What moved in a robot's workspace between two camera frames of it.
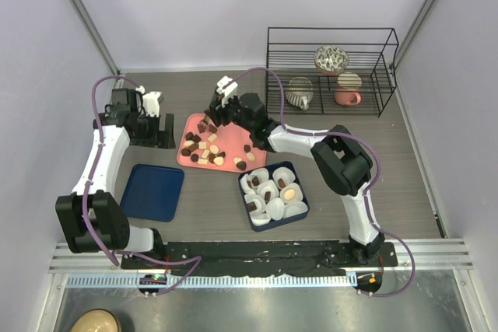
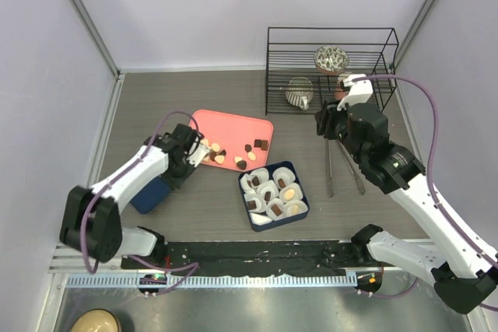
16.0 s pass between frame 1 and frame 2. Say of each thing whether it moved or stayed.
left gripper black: moved
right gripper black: moved
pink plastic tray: stayed
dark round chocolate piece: stayed
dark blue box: stayed
